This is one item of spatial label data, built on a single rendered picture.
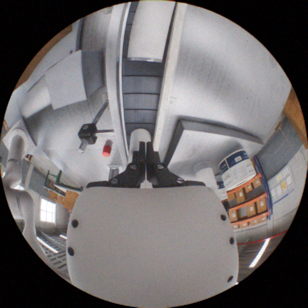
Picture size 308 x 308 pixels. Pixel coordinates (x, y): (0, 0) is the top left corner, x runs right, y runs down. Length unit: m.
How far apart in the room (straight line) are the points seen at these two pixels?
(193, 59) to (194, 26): 0.11
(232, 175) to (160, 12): 0.55
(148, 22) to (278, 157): 4.50
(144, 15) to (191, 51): 0.15
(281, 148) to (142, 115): 4.50
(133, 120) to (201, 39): 0.27
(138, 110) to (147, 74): 0.08
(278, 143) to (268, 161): 0.85
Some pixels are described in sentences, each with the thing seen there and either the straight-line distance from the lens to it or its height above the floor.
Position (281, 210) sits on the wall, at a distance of 4.78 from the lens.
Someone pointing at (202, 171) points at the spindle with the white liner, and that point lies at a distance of 0.44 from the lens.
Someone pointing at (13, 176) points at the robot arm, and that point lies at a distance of 0.56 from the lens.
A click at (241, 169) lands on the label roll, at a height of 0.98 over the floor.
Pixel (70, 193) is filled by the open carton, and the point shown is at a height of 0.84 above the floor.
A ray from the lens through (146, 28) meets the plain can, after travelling 0.15.
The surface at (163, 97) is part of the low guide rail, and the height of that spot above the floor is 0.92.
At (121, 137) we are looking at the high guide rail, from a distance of 0.16.
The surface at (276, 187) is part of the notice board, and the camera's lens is 4.42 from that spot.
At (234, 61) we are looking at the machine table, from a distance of 0.35.
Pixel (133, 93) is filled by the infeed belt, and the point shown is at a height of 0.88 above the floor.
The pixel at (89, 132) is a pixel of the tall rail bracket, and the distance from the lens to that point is 0.17.
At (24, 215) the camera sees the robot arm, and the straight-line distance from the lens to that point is 0.49.
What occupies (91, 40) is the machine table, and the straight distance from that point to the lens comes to 0.29.
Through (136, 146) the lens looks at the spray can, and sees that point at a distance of 0.21.
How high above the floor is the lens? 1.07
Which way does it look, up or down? 36 degrees down
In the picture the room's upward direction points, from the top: 175 degrees clockwise
